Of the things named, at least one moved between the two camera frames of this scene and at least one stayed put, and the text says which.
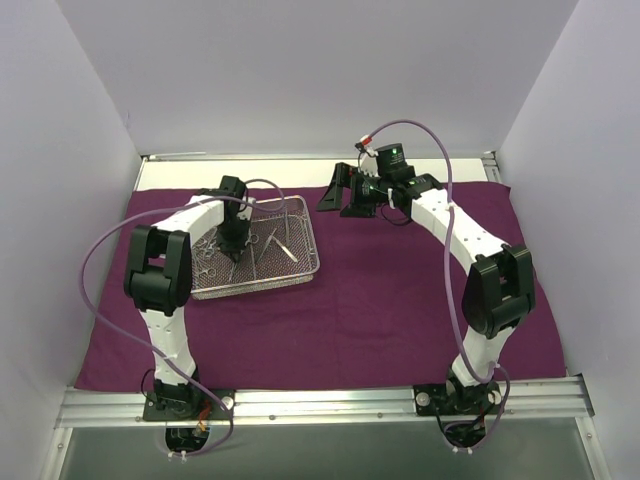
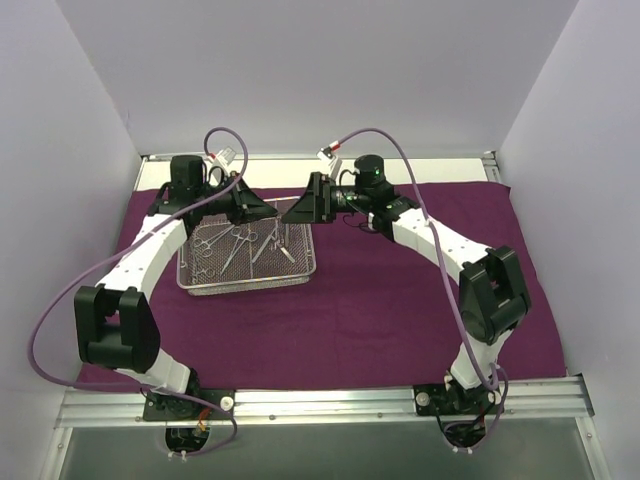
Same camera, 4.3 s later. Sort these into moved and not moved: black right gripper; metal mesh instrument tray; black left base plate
Moved: black right gripper
Not moved: metal mesh instrument tray; black left base plate
